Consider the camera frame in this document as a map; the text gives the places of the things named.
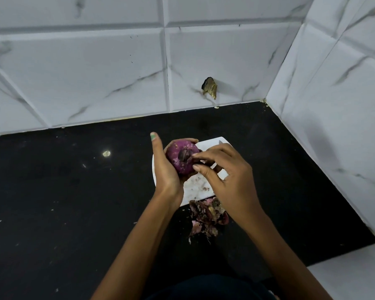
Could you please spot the person's left hand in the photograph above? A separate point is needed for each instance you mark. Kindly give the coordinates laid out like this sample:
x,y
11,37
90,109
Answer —
x,y
165,181

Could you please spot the person's right hand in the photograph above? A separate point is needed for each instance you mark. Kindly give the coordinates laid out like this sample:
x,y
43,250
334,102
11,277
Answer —
x,y
237,184

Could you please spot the person's right thumb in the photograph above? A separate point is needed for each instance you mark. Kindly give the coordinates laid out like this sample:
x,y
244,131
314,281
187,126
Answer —
x,y
207,178

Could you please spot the person's left thumb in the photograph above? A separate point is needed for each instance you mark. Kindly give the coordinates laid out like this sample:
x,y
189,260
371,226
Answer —
x,y
156,148

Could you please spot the person's right middle finger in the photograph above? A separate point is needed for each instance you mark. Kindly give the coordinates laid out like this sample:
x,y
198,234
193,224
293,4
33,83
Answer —
x,y
223,146

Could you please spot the red onion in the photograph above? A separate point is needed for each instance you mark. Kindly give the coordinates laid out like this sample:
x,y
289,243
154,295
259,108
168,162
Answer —
x,y
175,154

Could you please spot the person's left forearm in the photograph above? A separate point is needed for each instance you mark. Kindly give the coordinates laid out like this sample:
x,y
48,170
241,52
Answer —
x,y
137,246

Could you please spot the person's right forearm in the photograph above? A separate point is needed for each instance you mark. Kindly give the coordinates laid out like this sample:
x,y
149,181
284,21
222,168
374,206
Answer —
x,y
281,262

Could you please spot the white cutting board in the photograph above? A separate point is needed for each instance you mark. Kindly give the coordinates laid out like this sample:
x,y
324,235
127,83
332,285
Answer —
x,y
195,187

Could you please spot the pile of onion peels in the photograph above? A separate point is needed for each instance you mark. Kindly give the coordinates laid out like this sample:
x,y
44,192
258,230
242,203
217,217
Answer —
x,y
206,217

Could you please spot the small pale scrap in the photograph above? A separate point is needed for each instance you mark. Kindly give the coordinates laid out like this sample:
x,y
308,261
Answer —
x,y
106,153

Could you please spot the person's dark clothing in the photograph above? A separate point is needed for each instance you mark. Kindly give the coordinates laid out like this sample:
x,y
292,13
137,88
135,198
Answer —
x,y
212,289

